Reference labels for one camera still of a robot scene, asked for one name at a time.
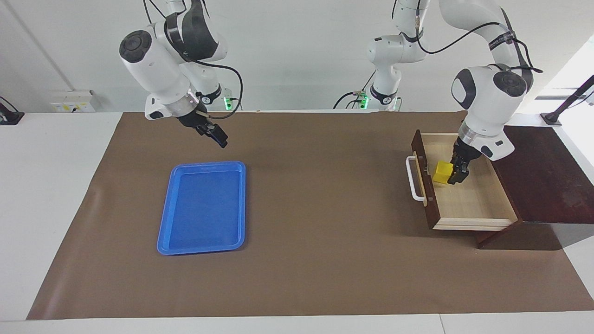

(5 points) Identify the yellow cube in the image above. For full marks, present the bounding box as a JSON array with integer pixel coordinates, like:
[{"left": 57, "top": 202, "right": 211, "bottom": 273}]
[{"left": 433, "top": 161, "right": 453, "bottom": 185}]

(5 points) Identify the dark brown wooden cabinet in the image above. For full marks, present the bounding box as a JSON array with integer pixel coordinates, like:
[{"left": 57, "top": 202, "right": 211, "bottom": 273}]
[{"left": 477, "top": 125, "right": 594, "bottom": 251}]

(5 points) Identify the black camera stand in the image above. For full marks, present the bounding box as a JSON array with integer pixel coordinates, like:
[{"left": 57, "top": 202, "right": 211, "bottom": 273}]
[{"left": 541, "top": 74, "right": 594, "bottom": 127}]

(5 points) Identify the black clamp mount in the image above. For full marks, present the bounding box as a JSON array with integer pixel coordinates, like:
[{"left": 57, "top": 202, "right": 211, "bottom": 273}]
[{"left": 0, "top": 96, "right": 25, "bottom": 126}]

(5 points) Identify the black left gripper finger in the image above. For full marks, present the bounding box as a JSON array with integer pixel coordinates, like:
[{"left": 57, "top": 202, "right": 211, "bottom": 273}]
[{"left": 448, "top": 163, "right": 469, "bottom": 185}]

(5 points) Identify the wooden drawer with white handle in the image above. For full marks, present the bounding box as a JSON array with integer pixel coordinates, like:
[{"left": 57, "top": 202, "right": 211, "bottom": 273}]
[{"left": 406, "top": 130, "right": 519, "bottom": 231}]

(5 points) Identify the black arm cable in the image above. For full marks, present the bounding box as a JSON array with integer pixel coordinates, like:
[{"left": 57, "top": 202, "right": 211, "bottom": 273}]
[
  {"left": 186, "top": 58, "right": 244, "bottom": 120},
  {"left": 415, "top": 21, "right": 543, "bottom": 74}
]

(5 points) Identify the brown table mat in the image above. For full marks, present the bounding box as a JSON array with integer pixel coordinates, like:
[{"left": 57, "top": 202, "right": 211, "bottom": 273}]
[{"left": 26, "top": 111, "right": 594, "bottom": 321}]

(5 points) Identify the white wall socket strip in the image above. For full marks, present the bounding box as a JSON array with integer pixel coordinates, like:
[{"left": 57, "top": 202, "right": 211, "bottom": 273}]
[{"left": 50, "top": 90, "right": 96, "bottom": 113}]

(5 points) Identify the blue plastic tray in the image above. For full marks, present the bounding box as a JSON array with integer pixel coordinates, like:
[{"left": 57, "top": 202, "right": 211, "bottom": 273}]
[{"left": 156, "top": 161, "right": 246, "bottom": 256}]

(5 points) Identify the black left base cable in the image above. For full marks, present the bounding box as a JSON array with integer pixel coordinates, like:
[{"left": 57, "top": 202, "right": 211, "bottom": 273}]
[{"left": 332, "top": 70, "right": 376, "bottom": 110}]

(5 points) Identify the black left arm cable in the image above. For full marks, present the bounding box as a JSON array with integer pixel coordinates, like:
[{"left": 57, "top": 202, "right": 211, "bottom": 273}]
[{"left": 415, "top": 21, "right": 543, "bottom": 74}]

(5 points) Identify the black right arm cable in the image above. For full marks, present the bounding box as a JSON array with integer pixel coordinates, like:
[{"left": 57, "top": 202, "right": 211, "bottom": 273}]
[{"left": 186, "top": 58, "right": 244, "bottom": 120}]

